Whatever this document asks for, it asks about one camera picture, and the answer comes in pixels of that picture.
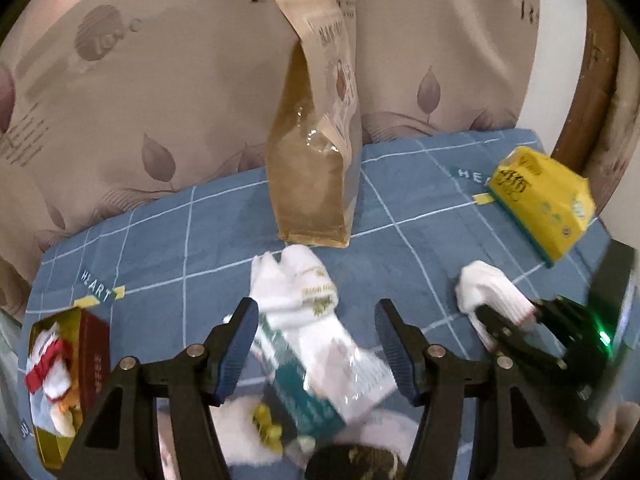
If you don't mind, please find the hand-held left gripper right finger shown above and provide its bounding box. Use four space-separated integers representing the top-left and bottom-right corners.
374 299 576 480

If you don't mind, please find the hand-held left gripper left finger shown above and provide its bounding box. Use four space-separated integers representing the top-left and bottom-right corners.
60 297 261 480

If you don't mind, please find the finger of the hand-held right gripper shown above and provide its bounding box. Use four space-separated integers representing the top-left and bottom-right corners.
475 305 561 368
532 297 596 341

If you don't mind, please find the white ribbed sock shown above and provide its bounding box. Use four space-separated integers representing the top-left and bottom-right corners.
456 260 538 346

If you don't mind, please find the white fluffy sock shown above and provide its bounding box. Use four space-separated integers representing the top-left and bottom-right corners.
207 395 423 468

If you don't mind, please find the green and white sock packet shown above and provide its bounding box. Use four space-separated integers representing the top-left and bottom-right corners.
252 310 398 438

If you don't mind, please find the white sock with gold print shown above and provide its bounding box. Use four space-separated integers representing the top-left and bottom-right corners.
249 244 341 323

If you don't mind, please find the red metal tin box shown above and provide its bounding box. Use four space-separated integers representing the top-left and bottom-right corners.
22 307 112 471

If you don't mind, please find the orange soft toy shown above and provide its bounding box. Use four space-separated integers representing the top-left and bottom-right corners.
52 392 83 433

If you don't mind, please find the red and white cloth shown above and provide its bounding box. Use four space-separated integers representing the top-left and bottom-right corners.
25 332 73 393

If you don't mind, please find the person's right hand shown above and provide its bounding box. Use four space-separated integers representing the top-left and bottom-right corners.
567 402 640 480

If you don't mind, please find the dark zip pouch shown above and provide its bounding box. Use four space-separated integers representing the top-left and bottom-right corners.
304 444 407 480

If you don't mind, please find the yellow tissue pack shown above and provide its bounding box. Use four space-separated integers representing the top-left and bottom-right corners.
487 146 597 267

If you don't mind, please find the blue checked tablecloth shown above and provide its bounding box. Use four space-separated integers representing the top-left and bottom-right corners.
22 127 626 480

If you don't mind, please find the brown paper bag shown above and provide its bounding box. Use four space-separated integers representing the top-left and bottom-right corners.
264 0 363 250

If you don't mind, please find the beige leaf print curtain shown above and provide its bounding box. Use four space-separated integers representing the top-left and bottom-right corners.
0 0 541 321

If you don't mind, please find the brown wooden frame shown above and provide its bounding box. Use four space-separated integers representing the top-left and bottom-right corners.
549 0 640 216

